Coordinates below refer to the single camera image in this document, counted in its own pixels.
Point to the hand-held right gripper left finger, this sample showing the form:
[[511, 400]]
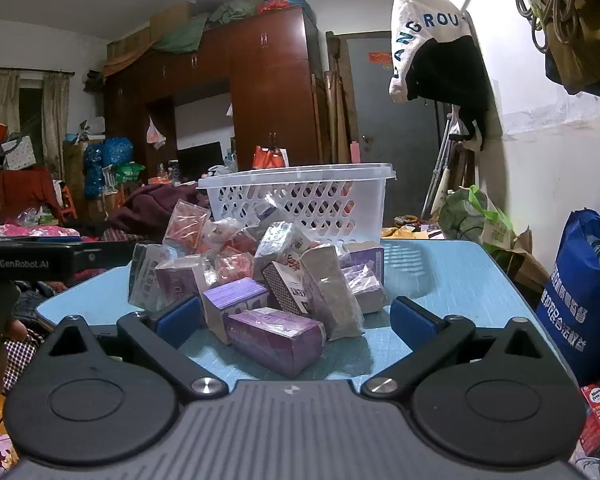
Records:
[[180, 319]]

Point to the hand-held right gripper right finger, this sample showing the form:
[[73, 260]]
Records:
[[414, 321]]

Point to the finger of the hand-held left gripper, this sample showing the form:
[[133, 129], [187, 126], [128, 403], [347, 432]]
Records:
[[102, 256]]

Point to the white plastic basket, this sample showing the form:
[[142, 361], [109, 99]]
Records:
[[300, 200]]

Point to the maroon cloth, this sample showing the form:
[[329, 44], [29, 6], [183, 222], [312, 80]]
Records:
[[150, 210]]

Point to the red cloth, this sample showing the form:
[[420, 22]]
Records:
[[15, 192]]

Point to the blue plastic bags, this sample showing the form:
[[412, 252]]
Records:
[[105, 162]]

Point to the checked cloth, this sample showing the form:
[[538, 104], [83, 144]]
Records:
[[22, 360]]

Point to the white spotted gift box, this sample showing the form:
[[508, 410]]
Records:
[[19, 154]]

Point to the green and white bag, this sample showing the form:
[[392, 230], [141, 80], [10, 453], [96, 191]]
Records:
[[472, 222]]

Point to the small white plastic bag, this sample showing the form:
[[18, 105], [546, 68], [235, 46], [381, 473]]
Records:
[[155, 135]]

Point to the black monitor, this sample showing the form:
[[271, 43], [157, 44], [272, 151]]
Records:
[[200, 160]]

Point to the beige curtain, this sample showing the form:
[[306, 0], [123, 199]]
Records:
[[25, 105]]

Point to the metal crutches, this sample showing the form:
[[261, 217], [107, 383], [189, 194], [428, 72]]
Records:
[[442, 160]]

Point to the blue plastic container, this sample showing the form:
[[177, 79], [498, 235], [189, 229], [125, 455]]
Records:
[[580, 300]]

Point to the pink bottle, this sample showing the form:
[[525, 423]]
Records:
[[354, 152]]

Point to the orange plastic bag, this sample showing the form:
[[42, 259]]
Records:
[[269, 157]]

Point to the grey door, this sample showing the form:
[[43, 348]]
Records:
[[395, 125]]

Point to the brown wooden wardrobe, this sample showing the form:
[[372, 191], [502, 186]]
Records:
[[250, 90]]

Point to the cardboard boxes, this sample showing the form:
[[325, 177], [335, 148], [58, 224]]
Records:
[[145, 32]]

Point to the green cloth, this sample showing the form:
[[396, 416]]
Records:
[[200, 27]]

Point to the white blue plastic bag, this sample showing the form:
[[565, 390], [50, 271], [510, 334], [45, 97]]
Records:
[[435, 60]]

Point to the olive hanging bag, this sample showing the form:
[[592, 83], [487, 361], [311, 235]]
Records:
[[585, 45]]

